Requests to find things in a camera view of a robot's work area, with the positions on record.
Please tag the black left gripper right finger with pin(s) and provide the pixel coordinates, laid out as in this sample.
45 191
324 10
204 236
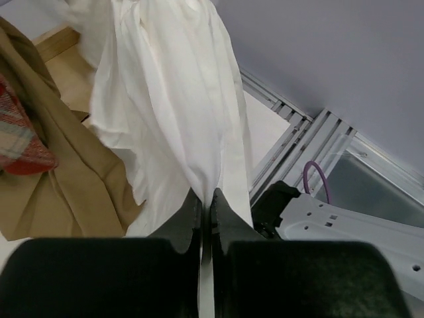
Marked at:
257 277

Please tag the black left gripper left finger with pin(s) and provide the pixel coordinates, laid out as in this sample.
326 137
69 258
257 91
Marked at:
154 276

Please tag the tan skirt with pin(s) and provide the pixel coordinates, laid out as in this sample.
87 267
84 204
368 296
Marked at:
87 194

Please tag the white skirt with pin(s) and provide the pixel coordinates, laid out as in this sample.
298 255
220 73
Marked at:
168 100

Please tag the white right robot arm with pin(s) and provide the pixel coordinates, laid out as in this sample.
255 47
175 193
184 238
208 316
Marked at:
284 212

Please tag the red plaid skirt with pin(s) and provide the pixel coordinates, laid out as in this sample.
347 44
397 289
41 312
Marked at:
22 151

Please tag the wooden clothes rack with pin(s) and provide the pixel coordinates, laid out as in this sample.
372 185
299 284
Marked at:
72 74

